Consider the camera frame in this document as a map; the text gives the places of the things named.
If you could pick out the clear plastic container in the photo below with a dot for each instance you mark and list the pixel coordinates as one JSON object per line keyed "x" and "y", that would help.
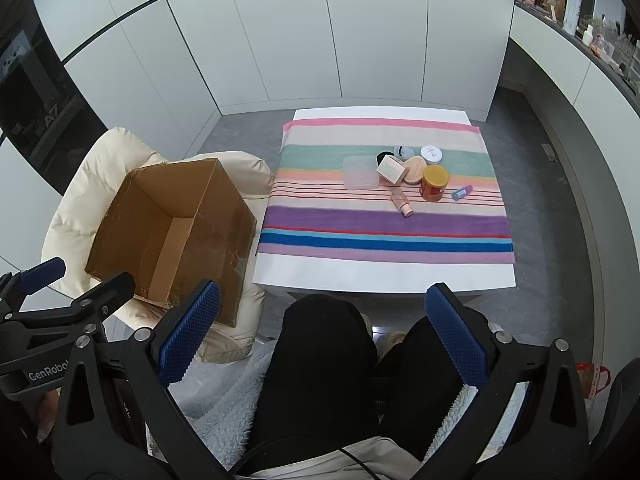
{"x": 360, "y": 174}

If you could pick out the white round jar lid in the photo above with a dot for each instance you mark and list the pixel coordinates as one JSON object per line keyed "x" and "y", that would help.
{"x": 431, "y": 153}

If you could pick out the pink square box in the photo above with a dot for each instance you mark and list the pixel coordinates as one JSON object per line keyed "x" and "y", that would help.
{"x": 391, "y": 170}

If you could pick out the beige jacket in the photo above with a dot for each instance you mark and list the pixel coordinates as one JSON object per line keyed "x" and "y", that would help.
{"x": 325, "y": 466}

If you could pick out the person's black pants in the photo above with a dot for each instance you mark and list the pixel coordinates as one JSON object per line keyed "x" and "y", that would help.
{"x": 320, "y": 360}

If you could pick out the metal floor socket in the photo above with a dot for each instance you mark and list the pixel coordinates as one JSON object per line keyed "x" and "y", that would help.
{"x": 550, "y": 152}

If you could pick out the striped colourful cloth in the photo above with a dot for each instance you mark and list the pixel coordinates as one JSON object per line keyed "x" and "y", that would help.
{"x": 350, "y": 220}

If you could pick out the cream padded chair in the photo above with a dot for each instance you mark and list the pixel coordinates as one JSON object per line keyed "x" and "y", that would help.
{"x": 100, "y": 160}

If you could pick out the person's left hand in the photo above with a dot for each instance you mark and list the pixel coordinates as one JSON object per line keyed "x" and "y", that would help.
{"x": 47, "y": 412}

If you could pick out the light blue jar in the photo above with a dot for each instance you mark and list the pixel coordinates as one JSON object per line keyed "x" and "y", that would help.
{"x": 404, "y": 151}

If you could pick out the brown cardboard box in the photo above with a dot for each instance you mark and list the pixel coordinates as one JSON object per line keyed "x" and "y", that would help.
{"x": 150, "y": 200}

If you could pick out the small white bottle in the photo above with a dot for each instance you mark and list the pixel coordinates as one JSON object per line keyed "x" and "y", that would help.
{"x": 588, "y": 36}

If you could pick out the red and white bag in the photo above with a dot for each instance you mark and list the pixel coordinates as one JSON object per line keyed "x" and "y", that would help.
{"x": 590, "y": 380}

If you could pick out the black round compact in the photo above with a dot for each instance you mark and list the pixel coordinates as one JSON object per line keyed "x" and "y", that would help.
{"x": 382, "y": 156}

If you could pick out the beige slipper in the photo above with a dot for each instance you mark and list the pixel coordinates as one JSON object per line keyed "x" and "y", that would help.
{"x": 392, "y": 341}

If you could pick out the white table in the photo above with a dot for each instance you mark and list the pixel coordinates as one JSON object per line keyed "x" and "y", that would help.
{"x": 350, "y": 277}

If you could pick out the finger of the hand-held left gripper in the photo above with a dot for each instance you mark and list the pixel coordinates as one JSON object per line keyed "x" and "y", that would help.
{"x": 107, "y": 292}
{"x": 45, "y": 271}

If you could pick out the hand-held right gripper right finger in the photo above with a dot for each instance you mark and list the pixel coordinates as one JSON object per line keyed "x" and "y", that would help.
{"x": 457, "y": 335}

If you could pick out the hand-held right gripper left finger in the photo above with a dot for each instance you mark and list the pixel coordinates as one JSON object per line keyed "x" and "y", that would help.
{"x": 192, "y": 330}

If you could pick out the white cabinet counter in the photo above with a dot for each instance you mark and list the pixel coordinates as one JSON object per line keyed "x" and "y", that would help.
{"x": 560, "y": 55}

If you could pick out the small blue pink bottle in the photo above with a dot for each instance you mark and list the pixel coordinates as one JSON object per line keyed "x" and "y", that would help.
{"x": 461, "y": 193}

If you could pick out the black built-in oven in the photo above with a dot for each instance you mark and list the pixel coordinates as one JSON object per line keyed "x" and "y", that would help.
{"x": 30, "y": 100}

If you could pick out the tall white bottle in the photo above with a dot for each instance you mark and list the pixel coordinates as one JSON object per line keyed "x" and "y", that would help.
{"x": 573, "y": 7}

